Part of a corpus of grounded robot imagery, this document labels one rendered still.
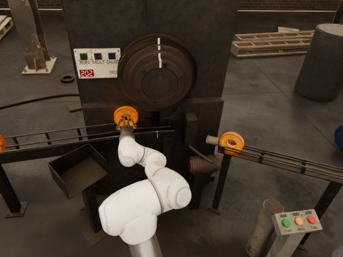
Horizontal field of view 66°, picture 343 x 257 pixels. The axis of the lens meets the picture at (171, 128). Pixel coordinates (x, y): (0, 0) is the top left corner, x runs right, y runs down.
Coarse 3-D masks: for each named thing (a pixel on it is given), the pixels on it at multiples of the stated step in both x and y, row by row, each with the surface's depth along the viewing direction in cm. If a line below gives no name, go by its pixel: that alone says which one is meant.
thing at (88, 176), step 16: (64, 160) 158; (80, 160) 167; (96, 160) 167; (64, 176) 160; (80, 176) 160; (96, 176) 159; (64, 192) 149; (96, 208) 181; (96, 224) 190; (96, 240) 190
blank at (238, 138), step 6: (228, 132) 173; (234, 132) 171; (222, 138) 174; (228, 138) 172; (234, 138) 170; (240, 138) 169; (222, 144) 177; (228, 144) 177; (240, 144) 171; (234, 150) 175
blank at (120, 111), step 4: (120, 108) 166; (124, 108) 166; (128, 108) 166; (132, 108) 168; (116, 112) 166; (120, 112) 167; (124, 112) 167; (128, 112) 167; (132, 112) 168; (136, 112) 170; (116, 116) 168; (120, 116) 169; (132, 116) 170; (136, 116) 171; (116, 120) 170; (136, 120) 173
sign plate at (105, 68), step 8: (88, 48) 152; (96, 48) 153; (104, 48) 154; (112, 48) 154; (88, 56) 154; (104, 56) 155; (80, 64) 156; (88, 64) 157; (96, 64) 157; (104, 64) 158; (112, 64) 159; (80, 72) 158; (88, 72) 159; (96, 72) 160; (104, 72) 161; (112, 72) 162
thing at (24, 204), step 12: (168, 144) 187; (168, 156) 194; (0, 168) 180; (0, 180) 182; (0, 192) 189; (12, 192) 196; (12, 204) 199; (24, 204) 211; (84, 204) 213; (12, 216) 202
